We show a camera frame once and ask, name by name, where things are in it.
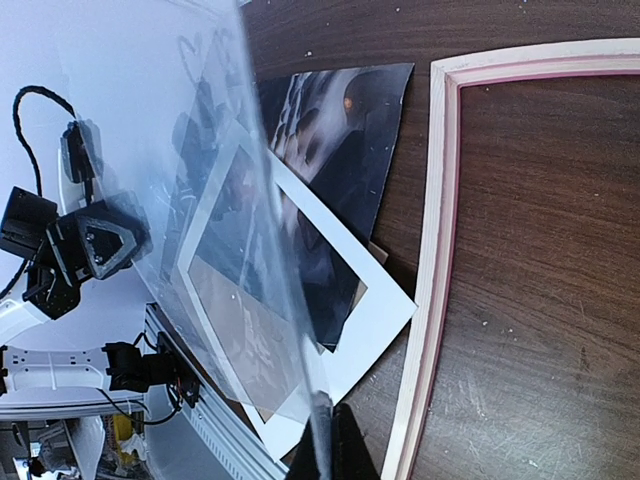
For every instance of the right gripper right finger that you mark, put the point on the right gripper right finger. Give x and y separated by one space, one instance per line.
351 459

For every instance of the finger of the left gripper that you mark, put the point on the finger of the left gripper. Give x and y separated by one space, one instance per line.
113 232

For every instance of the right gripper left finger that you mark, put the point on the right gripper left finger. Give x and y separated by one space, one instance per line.
313 457

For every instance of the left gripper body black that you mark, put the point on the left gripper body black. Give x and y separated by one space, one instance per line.
40 283

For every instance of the white mat board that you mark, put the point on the white mat board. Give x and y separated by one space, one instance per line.
385 320

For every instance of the clear acrylic sheet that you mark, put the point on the clear acrylic sheet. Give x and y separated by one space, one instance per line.
166 94

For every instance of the dalmatian dog photo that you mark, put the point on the dalmatian dog photo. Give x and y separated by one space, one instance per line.
336 130

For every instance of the pink wooden picture frame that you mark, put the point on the pink wooden picture frame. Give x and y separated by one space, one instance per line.
596 57

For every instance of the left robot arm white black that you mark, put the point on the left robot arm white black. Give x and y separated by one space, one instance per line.
66 323

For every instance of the brown backing board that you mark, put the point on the brown backing board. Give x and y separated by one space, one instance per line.
263 371

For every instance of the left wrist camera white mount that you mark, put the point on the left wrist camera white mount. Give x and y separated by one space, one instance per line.
79 167

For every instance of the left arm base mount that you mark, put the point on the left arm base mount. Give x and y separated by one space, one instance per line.
128 369

